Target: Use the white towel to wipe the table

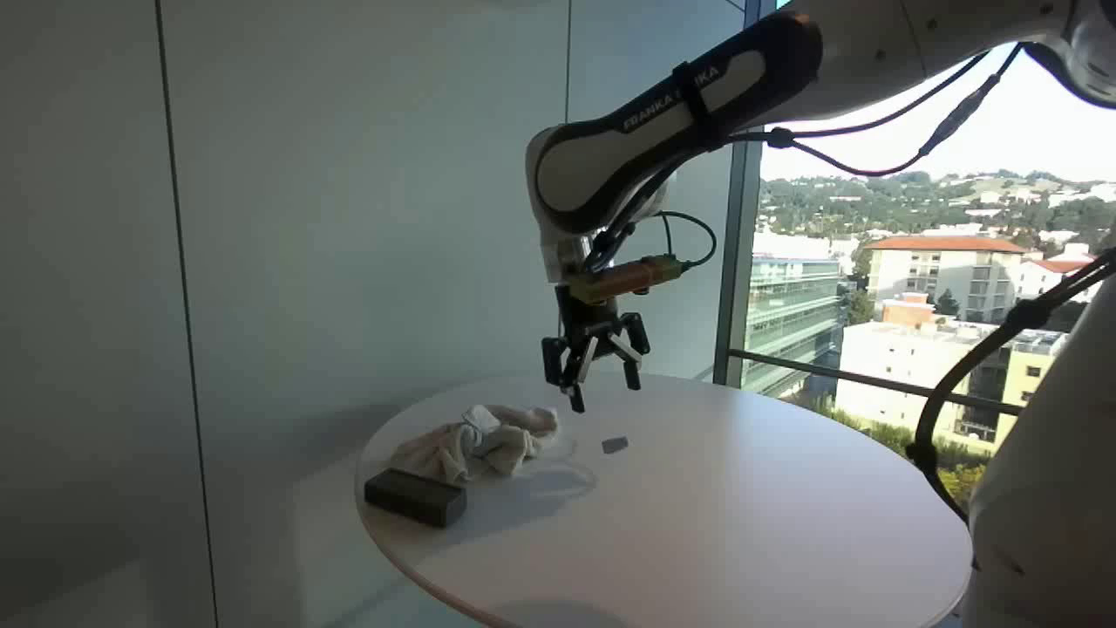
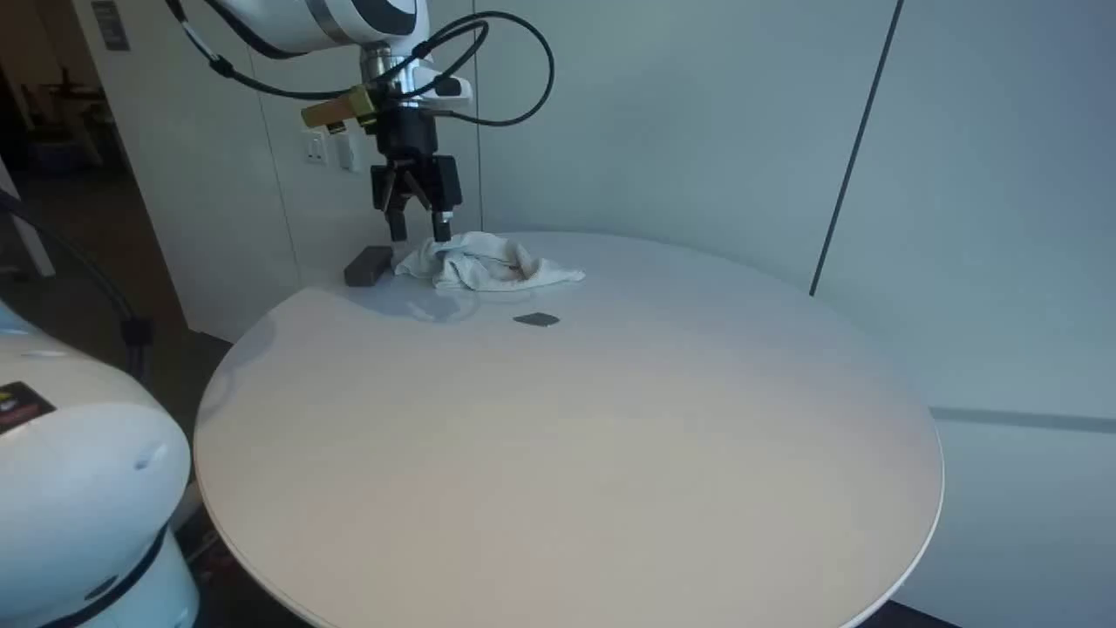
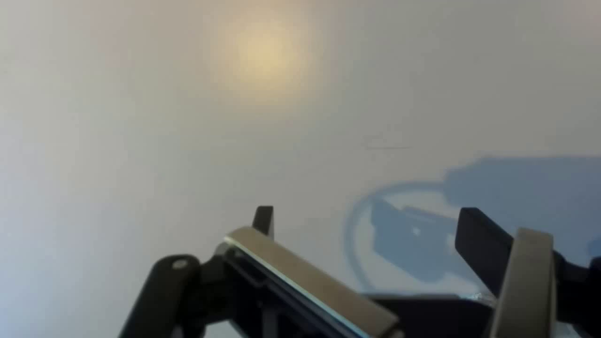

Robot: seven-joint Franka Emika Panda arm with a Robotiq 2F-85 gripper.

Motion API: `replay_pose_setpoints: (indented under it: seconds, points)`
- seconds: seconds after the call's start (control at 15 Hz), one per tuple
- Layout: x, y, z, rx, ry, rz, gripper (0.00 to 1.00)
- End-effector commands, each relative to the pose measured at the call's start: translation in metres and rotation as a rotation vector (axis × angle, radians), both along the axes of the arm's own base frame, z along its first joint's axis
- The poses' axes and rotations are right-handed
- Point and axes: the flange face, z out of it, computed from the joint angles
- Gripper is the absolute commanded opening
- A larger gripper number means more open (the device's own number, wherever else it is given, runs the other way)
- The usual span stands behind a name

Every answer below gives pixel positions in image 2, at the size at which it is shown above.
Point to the dark background furniture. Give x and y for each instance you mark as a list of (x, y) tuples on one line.
[(57, 124)]

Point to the white wall outlet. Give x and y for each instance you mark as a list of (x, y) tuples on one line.
[(316, 149)]

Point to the gold wrist camera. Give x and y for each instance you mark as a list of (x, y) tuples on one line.
[(339, 110)]

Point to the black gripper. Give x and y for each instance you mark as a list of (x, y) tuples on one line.
[(408, 173)]

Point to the dark grey eraser block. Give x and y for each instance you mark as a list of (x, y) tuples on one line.
[(367, 267)]

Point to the grey wall sign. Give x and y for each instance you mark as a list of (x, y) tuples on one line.
[(108, 21)]

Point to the white towel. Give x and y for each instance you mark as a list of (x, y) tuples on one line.
[(483, 267)]

